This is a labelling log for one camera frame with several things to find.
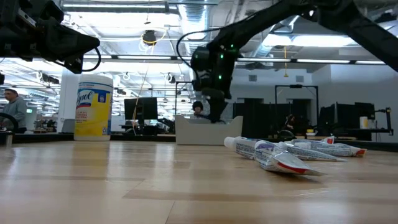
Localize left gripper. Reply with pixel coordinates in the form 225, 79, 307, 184
17, 0, 101, 75

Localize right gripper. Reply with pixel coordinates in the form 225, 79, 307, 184
192, 70, 233, 123

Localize person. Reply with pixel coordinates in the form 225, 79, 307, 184
280, 113, 297, 133
0, 88, 28, 134
191, 100, 213, 121

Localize white plastic bin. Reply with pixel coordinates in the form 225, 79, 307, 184
174, 114, 244, 146

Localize black monitor back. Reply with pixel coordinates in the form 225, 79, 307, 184
124, 96, 159, 121

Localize yellow white wipes canister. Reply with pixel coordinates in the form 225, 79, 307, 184
73, 73, 114, 142

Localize black background monitors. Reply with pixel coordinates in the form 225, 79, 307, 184
318, 101, 377, 131

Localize black monitor stand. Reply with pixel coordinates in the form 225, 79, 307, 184
374, 106, 394, 136

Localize black looped cable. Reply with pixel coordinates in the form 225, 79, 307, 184
81, 46, 102, 73
175, 28, 219, 68

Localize black overhead camera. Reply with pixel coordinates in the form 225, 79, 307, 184
142, 29, 158, 47

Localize black background rig frame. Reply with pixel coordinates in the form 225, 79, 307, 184
274, 83, 320, 134

